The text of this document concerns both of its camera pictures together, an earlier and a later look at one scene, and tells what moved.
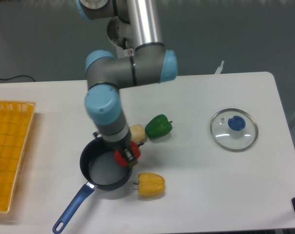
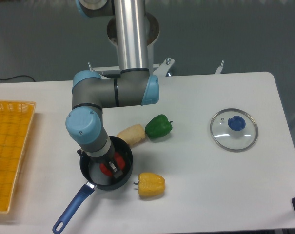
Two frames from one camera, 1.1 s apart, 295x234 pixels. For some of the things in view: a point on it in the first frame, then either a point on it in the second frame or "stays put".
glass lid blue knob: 234,129 stays put
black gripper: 119,145 -> 108,158
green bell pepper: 158,126 stays put
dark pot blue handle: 98,163 stays put
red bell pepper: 120,156 -> 120,161
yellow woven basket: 10,122 stays put
